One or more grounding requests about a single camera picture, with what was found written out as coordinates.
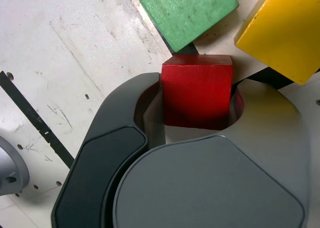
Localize black tape square outline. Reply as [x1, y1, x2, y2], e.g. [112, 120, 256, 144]
[161, 35, 320, 91]

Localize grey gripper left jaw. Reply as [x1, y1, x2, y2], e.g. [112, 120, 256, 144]
[51, 72, 166, 228]

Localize red cube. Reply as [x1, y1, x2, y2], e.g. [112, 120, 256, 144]
[161, 54, 235, 131]

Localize black tape strip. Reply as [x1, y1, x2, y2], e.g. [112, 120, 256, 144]
[0, 71, 75, 168]

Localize yellow cube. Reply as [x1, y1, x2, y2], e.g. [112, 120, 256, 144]
[233, 0, 320, 86]

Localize green cube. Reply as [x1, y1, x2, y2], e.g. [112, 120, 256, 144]
[134, 0, 240, 53]

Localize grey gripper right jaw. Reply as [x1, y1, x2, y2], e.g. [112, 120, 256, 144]
[112, 78, 311, 228]

